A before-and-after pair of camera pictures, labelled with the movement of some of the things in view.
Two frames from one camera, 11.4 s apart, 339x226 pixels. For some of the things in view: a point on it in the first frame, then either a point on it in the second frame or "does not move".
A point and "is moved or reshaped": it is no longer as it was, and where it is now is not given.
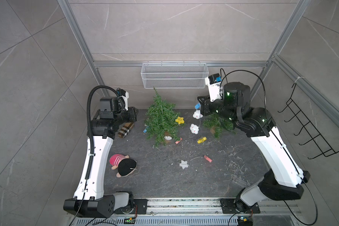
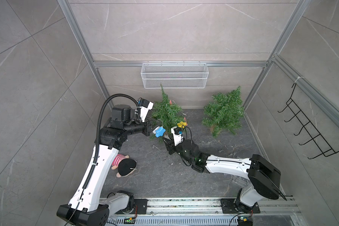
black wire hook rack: x=308 y=128 does not move
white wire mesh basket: x=174 y=75 does not move
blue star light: x=197 y=106 -> x=159 y=132
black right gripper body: x=217 y=107 -> x=180 y=150
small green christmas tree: x=161 y=121 is moved or reshaped
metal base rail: x=211 y=207 does not move
